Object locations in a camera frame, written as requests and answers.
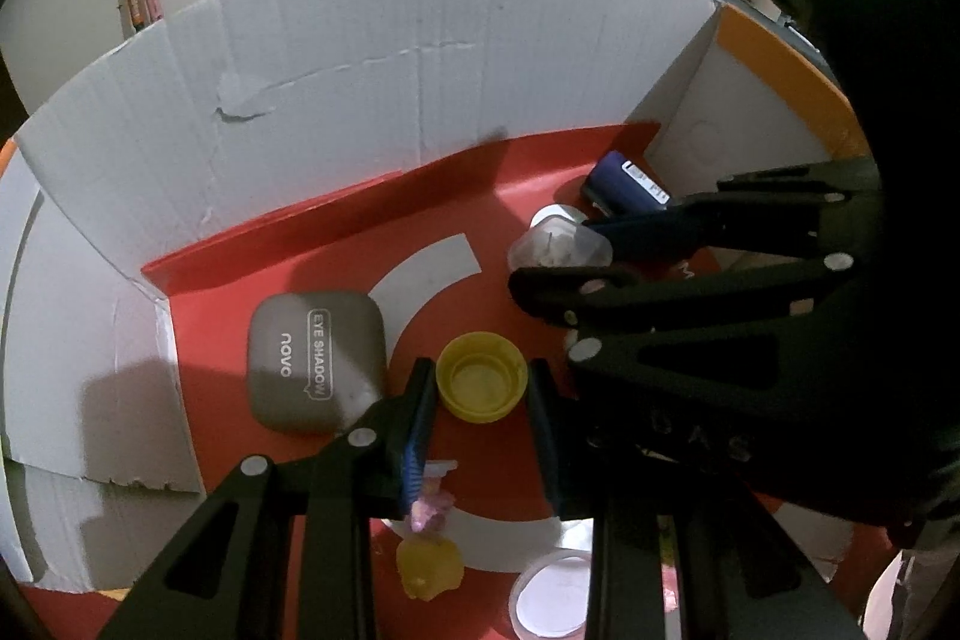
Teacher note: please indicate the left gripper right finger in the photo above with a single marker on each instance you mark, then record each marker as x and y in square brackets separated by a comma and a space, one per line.
[739, 574]

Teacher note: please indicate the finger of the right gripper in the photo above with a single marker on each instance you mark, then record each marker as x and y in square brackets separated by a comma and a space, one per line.
[809, 307]
[799, 212]

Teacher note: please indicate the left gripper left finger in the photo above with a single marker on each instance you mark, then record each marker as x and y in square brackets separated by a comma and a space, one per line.
[284, 549]

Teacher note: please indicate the clear round plastic lid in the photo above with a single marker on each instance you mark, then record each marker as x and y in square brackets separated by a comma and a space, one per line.
[549, 600]

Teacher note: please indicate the yellow toy figure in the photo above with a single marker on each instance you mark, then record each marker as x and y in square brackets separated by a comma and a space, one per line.
[428, 566]

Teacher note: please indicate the pink doll figurine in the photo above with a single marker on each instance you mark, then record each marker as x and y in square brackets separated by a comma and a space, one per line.
[433, 503]

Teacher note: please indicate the grey eyeshadow case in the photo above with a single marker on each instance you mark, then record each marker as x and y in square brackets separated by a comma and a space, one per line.
[316, 361]

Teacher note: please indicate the dark blue paint bottle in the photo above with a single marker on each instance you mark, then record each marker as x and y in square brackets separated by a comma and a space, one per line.
[619, 188]

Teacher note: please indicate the yellow bottle cap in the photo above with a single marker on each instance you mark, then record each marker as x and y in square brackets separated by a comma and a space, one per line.
[481, 377]

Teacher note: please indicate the orange cardboard box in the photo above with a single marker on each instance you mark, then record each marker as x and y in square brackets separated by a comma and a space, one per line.
[244, 148]

